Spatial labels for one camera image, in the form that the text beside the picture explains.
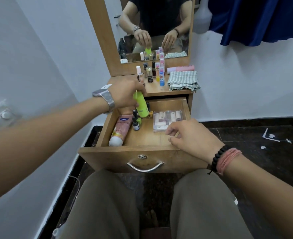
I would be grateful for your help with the person's left hand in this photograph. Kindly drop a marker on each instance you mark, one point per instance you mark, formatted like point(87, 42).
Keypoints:
point(124, 93)

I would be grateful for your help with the round drawer lock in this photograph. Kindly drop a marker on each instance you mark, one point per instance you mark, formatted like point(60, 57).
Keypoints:
point(142, 157)

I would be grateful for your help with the clear box of lipsticks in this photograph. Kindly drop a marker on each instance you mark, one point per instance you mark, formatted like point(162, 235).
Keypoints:
point(166, 120)

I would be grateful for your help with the person's left forearm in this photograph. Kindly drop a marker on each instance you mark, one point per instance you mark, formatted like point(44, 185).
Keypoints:
point(42, 141)

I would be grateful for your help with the silver wristwatch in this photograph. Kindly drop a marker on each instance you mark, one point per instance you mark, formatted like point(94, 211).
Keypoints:
point(106, 97)

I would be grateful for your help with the white lip balm stick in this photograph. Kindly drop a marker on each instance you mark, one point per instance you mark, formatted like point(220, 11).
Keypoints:
point(138, 70)

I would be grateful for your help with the small dark bottle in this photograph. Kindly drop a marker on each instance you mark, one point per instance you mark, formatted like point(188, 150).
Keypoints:
point(145, 66)

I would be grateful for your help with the wooden framed mirror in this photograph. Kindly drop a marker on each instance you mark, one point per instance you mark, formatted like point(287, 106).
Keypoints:
point(106, 34)

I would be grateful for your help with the dark dropper bottle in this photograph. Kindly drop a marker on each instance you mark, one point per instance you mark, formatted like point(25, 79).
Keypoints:
point(135, 123)

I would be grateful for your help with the person's right forearm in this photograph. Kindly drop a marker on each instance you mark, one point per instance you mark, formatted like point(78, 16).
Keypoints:
point(268, 196)

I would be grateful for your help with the person's right thumb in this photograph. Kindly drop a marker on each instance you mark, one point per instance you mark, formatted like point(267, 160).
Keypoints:
point(175, 141)

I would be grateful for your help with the wooden dressing table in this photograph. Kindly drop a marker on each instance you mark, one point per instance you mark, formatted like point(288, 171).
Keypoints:
point(159, 90)

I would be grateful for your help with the wooden drawer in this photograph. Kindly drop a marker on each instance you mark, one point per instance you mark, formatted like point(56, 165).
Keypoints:
point(146, 151)

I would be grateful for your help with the pink and yellow tube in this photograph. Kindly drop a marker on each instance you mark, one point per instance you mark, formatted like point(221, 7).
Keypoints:
point(157, 72)

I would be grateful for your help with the person's khaki trousers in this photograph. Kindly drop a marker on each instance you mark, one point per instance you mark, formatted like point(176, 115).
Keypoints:
point(99, 209)

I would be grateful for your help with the blue curtain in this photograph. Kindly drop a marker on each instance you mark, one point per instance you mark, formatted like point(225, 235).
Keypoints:
point(255, 17)

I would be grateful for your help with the pink lying bottle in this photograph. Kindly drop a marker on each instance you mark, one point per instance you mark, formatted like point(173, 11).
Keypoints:
point(181, 68)

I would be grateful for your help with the small black and yellow bottle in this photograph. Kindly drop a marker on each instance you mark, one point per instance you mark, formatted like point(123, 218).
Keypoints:
point(149, 110)

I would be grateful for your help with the white wall switch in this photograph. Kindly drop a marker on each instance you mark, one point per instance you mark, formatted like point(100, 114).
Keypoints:
point(3, 115)

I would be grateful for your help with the blue and pink tube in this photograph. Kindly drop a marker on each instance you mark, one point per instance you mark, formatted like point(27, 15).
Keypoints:
point(162, 77)

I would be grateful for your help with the person's left fingers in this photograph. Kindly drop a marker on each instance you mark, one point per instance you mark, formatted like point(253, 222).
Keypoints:
point(141, 85)

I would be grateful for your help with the slim black bottle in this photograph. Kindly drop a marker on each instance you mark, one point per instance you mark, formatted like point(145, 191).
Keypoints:
point(153, 69)

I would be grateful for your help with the folded checked cloth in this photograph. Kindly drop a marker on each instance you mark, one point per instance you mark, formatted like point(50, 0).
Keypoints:
point(183, 80)

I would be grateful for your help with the green plastic bottle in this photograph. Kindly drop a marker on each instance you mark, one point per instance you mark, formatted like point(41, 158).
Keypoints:
point(141, 105)

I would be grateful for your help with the gold capped bottle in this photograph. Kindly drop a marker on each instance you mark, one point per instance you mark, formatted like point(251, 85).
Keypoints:
point(149, 74)

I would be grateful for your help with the person's right hand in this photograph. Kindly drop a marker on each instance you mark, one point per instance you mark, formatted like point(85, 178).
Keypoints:
point(196, 140)

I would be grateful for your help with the pink cream tube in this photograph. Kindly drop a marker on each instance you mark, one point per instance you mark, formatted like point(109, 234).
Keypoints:
point(120, 130)

